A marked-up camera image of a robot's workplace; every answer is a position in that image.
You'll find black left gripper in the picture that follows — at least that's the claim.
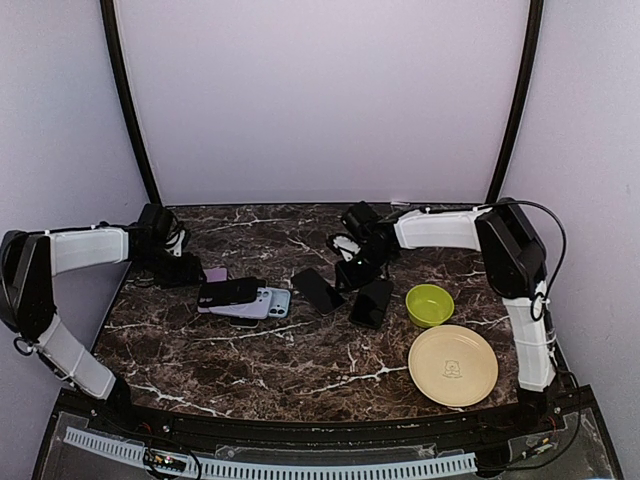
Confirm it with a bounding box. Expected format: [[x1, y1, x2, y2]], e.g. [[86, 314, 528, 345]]
[[133, 245, 206, 289]]

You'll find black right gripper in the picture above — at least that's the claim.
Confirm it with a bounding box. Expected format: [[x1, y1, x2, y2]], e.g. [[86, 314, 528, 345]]
[[335, 244, 392, 293]]

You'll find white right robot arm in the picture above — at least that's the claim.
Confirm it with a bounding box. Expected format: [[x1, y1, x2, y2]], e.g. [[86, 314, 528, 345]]
[[327, 198, 558, 394]]

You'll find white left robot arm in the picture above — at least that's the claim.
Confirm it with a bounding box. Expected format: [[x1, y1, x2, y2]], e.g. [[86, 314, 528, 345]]
[[1, 204, 206, 436]]

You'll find purple phone case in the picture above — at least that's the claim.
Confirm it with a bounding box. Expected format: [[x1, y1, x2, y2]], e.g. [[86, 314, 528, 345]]
[[203, 267, 228, 283]]

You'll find silver edged phone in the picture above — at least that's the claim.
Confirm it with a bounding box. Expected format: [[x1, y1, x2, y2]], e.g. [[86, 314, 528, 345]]
[[229, 317, 260, 329]]

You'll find light blue phone case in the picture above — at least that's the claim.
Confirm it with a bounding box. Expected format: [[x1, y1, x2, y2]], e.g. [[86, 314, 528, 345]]
[[268, 288, 291, 318]]

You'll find green plastic bowl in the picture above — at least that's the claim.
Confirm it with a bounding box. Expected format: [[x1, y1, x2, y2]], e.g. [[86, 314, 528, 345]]
[[405, 284, 455, 328]]

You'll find beige round plate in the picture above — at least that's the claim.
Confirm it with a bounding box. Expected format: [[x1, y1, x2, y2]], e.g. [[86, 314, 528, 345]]
[[408, 325, 499, 408]]

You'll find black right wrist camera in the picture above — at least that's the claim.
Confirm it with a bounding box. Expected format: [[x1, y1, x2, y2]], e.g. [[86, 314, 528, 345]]
[[341, 201, 382, 241]]

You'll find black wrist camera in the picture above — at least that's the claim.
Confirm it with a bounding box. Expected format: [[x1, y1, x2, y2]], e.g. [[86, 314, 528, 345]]
[[341, 201, 382, 241], [136, 203, 191, 257]]

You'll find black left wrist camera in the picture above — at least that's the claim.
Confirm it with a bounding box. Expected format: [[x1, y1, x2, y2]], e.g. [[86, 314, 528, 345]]
[[136, 203, 191, 257]]

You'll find lilac phone case with ring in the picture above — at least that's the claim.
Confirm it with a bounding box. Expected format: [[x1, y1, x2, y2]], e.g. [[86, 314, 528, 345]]
[[197, 288, 273, 320]]

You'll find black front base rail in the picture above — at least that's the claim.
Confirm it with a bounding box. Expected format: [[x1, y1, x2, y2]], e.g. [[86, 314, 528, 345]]
[[59, 384, 596, 456]]

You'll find white cable duct strip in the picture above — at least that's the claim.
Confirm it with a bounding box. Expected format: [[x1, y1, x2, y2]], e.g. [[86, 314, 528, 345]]
[[63, 427, 477, 479]]

